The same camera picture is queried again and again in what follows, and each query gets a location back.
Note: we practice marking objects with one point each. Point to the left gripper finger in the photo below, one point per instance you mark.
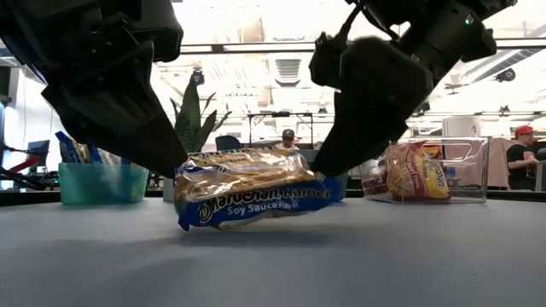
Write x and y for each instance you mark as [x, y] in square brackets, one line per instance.
[128, 115]

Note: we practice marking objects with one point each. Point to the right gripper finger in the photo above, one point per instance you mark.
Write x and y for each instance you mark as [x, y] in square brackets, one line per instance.
[358, 132]

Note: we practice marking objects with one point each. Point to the red roast beef ramen packet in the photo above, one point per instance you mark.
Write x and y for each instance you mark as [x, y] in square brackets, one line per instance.
[374, 179]
[435, 152]
[418, 175]

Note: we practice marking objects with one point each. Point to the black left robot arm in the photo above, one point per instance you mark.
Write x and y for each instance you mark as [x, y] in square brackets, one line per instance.
[17, 25]

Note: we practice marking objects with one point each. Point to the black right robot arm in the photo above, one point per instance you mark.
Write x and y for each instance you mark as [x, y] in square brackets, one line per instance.
[452, 30]

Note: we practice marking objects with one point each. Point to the snake plant in white pot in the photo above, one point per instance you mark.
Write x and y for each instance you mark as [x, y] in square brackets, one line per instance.
[192, 123]

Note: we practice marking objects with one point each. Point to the person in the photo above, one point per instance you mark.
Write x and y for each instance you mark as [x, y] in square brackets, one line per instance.
[288, 140]
[520, 162]

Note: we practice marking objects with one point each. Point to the teal translucent plastic bin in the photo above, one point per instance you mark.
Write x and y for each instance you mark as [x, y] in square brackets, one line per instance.
[102, 183]

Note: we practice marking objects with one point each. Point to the black computer monitor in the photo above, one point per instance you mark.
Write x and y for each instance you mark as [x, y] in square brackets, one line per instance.
[38, 151]

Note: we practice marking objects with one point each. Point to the dark blue-grey plastic bin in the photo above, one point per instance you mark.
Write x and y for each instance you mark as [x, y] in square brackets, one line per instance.
[228, 143]

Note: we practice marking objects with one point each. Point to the red and black background equipment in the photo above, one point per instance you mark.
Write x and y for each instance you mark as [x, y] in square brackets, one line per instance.
[21, 170]

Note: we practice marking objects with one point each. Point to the clear plastic bin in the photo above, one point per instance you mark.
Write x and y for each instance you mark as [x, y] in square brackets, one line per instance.
[469, 187]

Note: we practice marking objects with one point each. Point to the overhead light bar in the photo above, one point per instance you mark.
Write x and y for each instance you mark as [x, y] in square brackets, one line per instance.
[256, 46]

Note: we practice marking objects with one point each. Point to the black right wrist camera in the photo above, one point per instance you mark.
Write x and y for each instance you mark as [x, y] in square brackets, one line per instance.
[325, 61]

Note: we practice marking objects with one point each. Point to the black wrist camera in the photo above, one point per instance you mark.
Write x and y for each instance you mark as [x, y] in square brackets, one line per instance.
[325, 61]
[160, 30]

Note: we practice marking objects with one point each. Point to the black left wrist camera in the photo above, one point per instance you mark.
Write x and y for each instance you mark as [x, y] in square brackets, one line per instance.
[160, 30]

